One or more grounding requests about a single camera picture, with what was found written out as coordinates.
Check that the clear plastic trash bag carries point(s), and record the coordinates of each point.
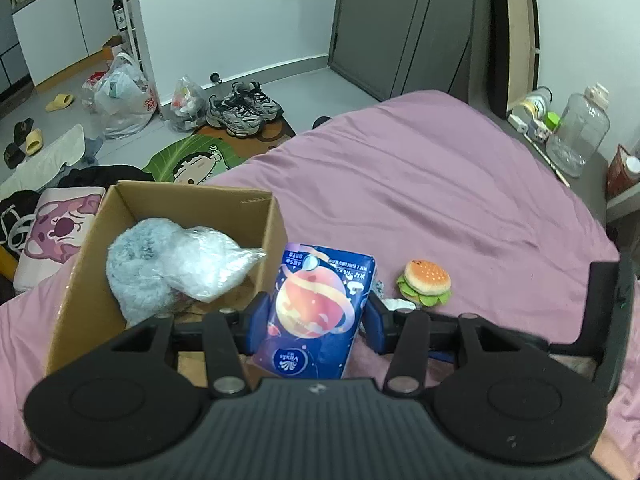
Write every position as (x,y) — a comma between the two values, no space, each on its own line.
(188,106)

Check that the yellow slipper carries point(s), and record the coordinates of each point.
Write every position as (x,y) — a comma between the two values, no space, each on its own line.
(60,102)
(34,142)

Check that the yellow slipper near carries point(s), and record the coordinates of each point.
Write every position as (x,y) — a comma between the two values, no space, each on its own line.
(34,142)

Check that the grey sneaker near wall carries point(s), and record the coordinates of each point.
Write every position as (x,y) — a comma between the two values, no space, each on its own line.
(250,94)

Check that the plush hamburger toy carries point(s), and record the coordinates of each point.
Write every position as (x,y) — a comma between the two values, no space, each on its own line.
(424,283)

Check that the black clothing pile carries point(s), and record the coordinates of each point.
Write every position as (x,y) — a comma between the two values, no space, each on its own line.
(22,203)

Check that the green capped container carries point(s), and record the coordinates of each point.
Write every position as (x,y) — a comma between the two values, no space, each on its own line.
(551,120)

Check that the white kitchen cabinet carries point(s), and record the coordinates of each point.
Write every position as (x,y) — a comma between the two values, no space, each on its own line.
(57,34)

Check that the brown cardboard box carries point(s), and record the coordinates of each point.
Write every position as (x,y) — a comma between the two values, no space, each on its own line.
(89,314)

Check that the red snack jar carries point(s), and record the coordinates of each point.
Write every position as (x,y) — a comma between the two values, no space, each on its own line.
(623,173)

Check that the white plastic shopping bag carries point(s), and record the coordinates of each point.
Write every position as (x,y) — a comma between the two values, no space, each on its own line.
(121,100)

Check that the clear bag white stuffing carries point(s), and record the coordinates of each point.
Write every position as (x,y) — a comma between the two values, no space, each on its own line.
(204,264)

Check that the large clear water jug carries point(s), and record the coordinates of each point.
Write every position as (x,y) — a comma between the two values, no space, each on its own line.
(582,127)

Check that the pink cartoon cushion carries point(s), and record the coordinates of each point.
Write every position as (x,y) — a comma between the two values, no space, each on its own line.
(60,226)

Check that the blue planet tissue pack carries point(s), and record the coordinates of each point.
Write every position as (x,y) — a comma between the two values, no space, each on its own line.
(315,312)

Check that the grey sneaker front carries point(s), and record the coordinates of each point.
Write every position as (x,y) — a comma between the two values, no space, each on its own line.
(232,115)

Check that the yellow slipper far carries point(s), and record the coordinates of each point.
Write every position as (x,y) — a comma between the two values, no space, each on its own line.
(60,102)

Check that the pink bed sheet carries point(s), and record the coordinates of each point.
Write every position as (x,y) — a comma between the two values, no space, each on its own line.
(420,176)

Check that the green cartoon floor mat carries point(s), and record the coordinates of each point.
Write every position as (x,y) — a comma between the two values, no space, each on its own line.
(210,151)

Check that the grey pink plush toy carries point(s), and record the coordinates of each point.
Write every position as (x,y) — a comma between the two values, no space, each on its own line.
(131,271)

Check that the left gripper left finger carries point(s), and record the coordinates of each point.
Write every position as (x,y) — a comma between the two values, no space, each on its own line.
(240,331)

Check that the white soft packet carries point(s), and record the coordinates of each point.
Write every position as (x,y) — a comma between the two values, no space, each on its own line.
(397,304)

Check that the black slipper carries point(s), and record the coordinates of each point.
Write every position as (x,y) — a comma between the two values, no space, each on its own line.
(13,154)

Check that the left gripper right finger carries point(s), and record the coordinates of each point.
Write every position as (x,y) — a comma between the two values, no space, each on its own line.
(382,328)

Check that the wooden framed board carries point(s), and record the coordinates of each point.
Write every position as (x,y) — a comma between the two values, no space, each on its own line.
(513,59)

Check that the white floor towel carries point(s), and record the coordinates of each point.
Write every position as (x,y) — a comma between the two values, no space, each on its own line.
(44,166)

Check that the dark grey wardrobe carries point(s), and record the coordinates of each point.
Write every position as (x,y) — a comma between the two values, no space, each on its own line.
(392,47)

